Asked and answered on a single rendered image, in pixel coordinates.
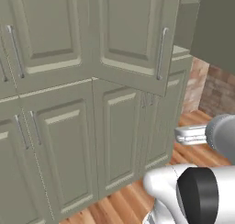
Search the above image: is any grey-green cabinet carcass with shelf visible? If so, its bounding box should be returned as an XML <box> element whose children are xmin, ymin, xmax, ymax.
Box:
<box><xmin>171</xmin><ymin>0</ymin><xmax>204</xmax><ymax>62</ymax></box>

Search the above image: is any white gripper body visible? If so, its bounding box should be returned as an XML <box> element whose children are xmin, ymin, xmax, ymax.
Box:
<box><xmin>174</xmin><ymin>125</ymin><xmax>211</xmax><ymax>147</ymax></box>

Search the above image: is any grey-green cabinet door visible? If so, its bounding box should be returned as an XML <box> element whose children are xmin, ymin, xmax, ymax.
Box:
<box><xmin>89</xmin><ymin>0</ymin><xmax>183</xmax><ymax>97</ymax></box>
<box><xmin>189</xmin><ymin>0</ymin><xmax>235</xmax><ymax>76</ymax></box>
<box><xmin>92</xmin><ymin>78</ymin><xmax>146</xmax><ymax>200</ymax></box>
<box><xmin>0</xmin><ymin>95</ymin><xmax>48</xmax><ymax>224</ymax></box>
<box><xmin>0</xmin><ymin>34</ymin><xmax>18</xmax><ymax>101</ymax></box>
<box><xmin>140</xmin><ymin>69</ymin><xmax>188</xmax><ymax>172</ymax></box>
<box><xmin>0</xmin><ymin>0</ymin><xmax>95</xmax><ymax>95</ymax></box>
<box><xmin>18</xmin><ymin>79</ymin><xmax>99</xmax><ymax>222</ymax></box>

